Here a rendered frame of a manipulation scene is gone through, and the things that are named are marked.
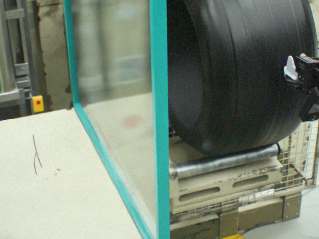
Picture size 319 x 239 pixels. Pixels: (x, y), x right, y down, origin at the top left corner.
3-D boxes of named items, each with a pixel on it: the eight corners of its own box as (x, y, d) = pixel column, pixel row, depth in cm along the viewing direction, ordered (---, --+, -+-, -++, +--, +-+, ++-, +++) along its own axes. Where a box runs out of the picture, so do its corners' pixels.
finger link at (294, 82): (297, 70, 154) (316, 82, 147) (296, 77, 155) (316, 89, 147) (280, 73, 153) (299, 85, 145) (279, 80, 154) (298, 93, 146)
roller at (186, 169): (166, 162, 182) (166, 175, 184) (172, 171, 178) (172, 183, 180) (274, 138, 192) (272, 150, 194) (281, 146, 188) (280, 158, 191)
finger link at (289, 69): (286, 49, 157) (306, 60, 149) (286, 71, 159) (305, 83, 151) (275, 51, 156) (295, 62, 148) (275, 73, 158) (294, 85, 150)
